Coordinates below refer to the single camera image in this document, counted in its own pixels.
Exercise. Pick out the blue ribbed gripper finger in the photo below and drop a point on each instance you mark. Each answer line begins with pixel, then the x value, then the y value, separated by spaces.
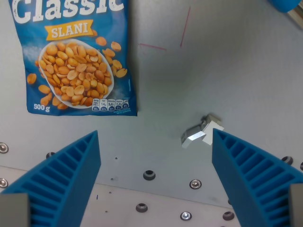
pixel 59 179
pixel 255 182

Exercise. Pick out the silver table screw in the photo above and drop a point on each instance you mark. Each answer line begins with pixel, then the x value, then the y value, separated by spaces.
pixel 3 147
pixel 185 215
pixel 2 182
pixel 195 183

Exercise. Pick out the blue salted peanuts bag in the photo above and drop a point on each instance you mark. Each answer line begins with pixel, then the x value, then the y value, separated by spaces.
pixel 71 56

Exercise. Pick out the aluminium profile bar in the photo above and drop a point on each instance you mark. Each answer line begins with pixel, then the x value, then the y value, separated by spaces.
pixel 296 16

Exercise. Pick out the blue round object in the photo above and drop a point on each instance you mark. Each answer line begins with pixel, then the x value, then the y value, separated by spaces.
pixel 282 4

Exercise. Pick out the small aluminium angle bracket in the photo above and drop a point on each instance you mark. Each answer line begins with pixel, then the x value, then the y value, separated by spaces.
pixel 201 132

